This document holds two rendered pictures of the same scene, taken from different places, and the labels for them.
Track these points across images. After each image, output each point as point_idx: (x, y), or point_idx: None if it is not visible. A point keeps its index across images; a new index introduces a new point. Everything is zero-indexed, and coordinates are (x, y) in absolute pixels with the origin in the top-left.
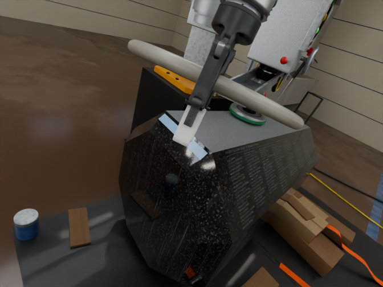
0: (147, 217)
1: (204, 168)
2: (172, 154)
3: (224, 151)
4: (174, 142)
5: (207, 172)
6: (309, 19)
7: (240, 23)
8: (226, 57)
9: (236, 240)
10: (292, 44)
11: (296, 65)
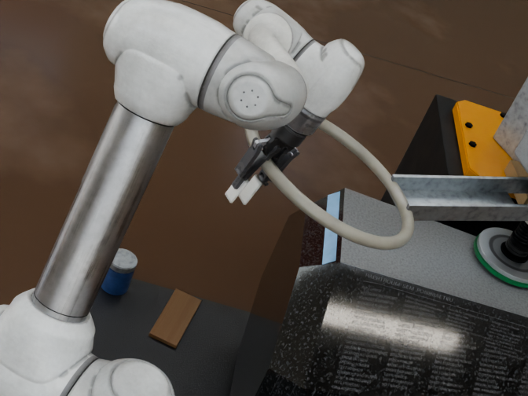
0: (255, 338)
1: (321, 277)
2: (303, 245)
3: (365, 272)
4: (317, 232)
5: (321, 284)
6: None
7: (278, 133)
8: (270, 150)
9: (312, 390)
10: None
11: None
